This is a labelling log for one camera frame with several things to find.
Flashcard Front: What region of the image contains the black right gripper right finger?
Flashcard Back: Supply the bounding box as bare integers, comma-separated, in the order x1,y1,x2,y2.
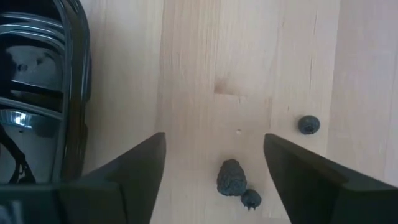
263,133,398,224

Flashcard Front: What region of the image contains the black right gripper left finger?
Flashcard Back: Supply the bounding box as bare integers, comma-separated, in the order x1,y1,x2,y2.
58,131,167,224

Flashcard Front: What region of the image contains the dark blueberry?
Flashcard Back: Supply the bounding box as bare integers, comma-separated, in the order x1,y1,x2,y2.
297,115,321,136
241,189,262,212

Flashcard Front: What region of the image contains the dark blackberry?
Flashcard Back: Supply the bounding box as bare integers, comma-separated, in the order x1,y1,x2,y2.
216,158,248,197

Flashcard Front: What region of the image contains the dark metal bowl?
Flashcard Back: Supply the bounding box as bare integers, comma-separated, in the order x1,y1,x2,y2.
0,0,93,187

